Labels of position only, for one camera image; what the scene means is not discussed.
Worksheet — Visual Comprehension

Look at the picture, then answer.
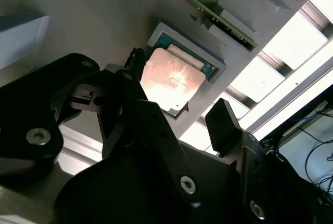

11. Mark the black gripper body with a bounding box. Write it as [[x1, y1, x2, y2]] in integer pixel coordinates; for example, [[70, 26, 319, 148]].
[[53, 140, 242, 224]]

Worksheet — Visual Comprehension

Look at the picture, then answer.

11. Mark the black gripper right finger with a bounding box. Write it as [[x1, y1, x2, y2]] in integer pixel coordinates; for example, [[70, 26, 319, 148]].
[[204, 98, 323, 224]]

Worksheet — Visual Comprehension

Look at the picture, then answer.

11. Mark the silver CPU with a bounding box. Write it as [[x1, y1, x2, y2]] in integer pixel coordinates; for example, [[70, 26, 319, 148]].
[[139, 33, 219, 117]]

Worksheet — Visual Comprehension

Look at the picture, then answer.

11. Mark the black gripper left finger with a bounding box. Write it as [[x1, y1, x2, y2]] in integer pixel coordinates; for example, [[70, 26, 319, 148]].
[[0, 48, 205, 208]]

